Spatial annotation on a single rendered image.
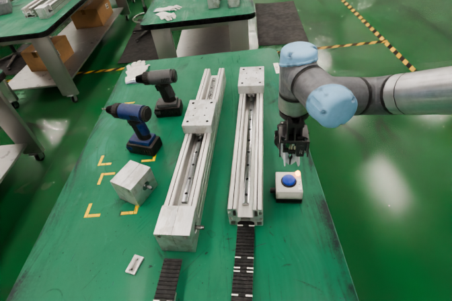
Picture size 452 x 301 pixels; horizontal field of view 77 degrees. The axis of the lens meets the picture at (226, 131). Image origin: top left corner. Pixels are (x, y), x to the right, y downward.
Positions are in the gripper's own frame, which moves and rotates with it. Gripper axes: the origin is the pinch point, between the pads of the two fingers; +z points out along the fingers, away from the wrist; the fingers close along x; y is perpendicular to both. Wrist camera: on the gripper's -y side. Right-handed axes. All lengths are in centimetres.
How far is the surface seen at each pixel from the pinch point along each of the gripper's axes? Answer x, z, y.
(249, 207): -11.9, 11.8, 8.7
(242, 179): -14.5, 11.8, -1.9
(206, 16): -51, 17, -165
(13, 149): -194, 73, -75
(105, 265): -52, 16, 26
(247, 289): -11.5, 13.2, 31.0
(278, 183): -2.9, 10.3, 1.0
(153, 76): -52, -4, -42
